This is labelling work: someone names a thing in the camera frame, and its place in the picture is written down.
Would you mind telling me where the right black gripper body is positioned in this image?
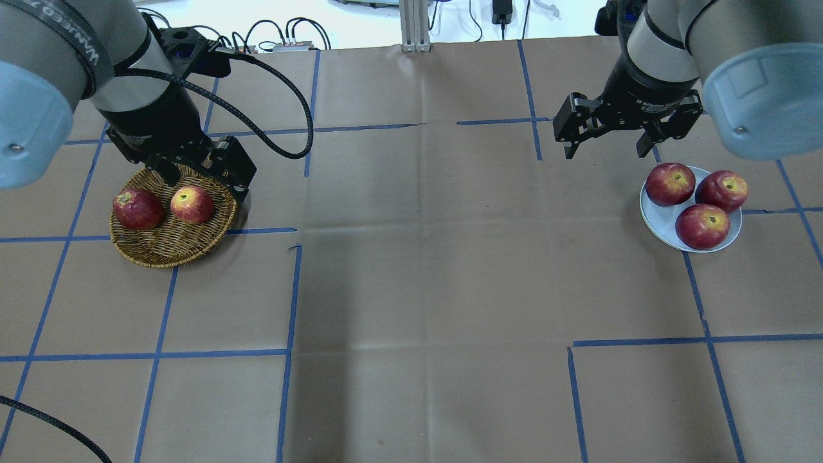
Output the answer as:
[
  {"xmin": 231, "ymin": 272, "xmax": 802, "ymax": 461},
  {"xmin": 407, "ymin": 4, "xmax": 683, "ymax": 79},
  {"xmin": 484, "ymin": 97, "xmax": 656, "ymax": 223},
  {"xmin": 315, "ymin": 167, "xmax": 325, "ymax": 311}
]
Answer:
[{"xmin": 553, "ymin": 55, "xmax": 703, "ymax": 144}]

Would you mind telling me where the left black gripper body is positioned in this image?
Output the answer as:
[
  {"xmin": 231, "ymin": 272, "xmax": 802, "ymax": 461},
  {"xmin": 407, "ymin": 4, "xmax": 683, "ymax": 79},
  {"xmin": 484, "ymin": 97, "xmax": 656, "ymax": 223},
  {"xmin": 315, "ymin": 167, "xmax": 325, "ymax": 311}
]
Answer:
[{"xmin": 105, "ymin": 96, "xmax": 257, "ymax": 187}]

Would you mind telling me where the red yellow apple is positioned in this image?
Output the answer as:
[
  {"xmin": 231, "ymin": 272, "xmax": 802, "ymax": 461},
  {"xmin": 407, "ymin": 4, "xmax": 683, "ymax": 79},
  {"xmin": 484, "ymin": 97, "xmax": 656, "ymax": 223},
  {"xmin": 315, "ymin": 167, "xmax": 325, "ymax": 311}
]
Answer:
[{"xmin": 170, "ymin": 185, "xmax": 215, "ymax": 224}]

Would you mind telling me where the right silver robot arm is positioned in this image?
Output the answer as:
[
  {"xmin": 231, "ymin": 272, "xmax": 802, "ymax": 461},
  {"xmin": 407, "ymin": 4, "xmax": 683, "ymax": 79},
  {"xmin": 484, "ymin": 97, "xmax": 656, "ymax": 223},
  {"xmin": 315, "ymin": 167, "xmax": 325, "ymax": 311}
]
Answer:
[{"xmin": 553, "ymin": 1, "xmax": 822, "ymax": 161}]

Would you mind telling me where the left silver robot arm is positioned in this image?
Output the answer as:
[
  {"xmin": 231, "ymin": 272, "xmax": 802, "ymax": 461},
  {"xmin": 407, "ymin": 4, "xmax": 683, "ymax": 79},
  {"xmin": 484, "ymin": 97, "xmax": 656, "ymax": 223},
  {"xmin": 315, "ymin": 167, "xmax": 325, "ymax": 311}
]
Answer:
[{"xmin": 1, "ymin": 1, "xmax": 257, "ymax": 203}]

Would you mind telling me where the dark red apple in basket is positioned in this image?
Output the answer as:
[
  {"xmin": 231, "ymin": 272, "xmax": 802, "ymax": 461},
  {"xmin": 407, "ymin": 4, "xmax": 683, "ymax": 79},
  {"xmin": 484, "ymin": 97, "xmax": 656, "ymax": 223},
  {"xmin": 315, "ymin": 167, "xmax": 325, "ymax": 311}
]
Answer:
[{"xmin": 113, "ymin": 188, "xmax": 165, "ymax": 230}]

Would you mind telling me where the red apple on plate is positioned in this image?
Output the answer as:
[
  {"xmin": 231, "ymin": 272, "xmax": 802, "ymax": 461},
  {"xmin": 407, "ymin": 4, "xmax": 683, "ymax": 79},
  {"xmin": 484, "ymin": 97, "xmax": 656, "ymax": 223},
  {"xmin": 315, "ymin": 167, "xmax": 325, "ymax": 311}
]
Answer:
[
  {"xmin": 694, "ymin": 170, "xmax": 750, "ymax": 214},
  {"xmin": 646, "ymin": 162, "xmax": 696, "ymax": 207},
  {"xmin": 675, "ymin": 203, "xmax": 731, "ymax": 250}
]

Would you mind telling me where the woven wicker basket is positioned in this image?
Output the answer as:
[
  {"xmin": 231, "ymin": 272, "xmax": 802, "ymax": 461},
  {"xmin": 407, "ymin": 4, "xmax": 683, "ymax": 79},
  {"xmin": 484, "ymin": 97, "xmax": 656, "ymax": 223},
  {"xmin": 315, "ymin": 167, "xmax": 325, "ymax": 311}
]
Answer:
[{"xmin": 109, "ymin": 166, "xmax": 239, "ymax": 268}]

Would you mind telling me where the light blue plate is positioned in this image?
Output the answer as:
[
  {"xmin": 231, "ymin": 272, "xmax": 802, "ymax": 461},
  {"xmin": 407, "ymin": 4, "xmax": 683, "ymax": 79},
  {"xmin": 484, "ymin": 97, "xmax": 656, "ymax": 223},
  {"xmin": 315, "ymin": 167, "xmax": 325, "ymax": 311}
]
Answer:
[{"xmin": 640, "ymin": 166, "xmax": 743, "ymax": 253}]

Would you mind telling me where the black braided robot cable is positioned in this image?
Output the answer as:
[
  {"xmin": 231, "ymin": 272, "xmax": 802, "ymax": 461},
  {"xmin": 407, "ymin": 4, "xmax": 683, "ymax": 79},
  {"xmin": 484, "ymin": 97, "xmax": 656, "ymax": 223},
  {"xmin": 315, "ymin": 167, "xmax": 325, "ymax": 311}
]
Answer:
[{"xmin": 113, "ymin": 51, "xmax": 315, "ymax": 160}]

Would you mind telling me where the aluminium frame post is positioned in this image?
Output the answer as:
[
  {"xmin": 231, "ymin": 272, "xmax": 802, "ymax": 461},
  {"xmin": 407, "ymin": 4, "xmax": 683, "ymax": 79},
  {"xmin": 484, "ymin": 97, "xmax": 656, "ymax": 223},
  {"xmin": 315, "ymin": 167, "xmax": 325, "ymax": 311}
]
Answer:
[{"xmin": 399, "ymin": 0, "xmax": 431, "ymax": 53}]

